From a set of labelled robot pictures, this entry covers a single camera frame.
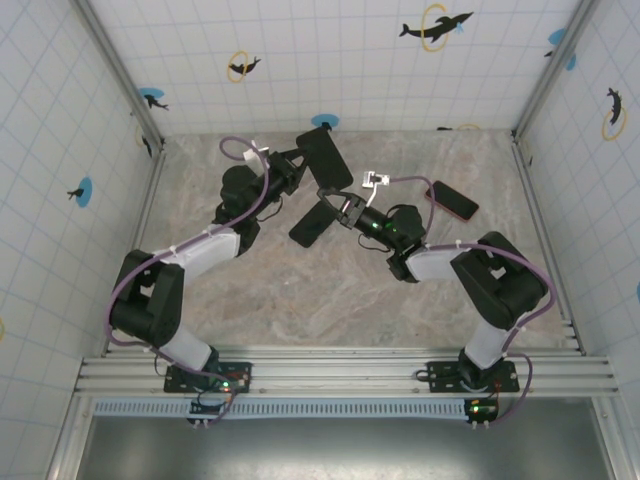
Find black smartphone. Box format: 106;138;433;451
288;203;337;249
425;180;480;222
294;127;355;188

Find red phone case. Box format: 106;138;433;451
424;180;481;223

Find controller board with green light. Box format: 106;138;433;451
462;396;501;431
187;387;237;429

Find grey metal sheet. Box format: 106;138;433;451
74;413;617;480

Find aluminium side rail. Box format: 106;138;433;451
102;142;169;357
510;133;587;357

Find aluminium frame post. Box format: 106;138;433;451
69;0;167;151
510;0;602;140

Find wide aluminium mounting rail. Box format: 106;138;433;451
74;348;619;400

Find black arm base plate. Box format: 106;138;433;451
427;359;519;394
163;362;254;396

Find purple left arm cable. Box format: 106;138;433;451
103;136;274;426

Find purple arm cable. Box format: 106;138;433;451
103;136;274;426
388;174;559;429

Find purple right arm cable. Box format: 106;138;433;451
388;174;559;429

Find slotted white cable duct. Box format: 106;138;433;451
92;398;474;419

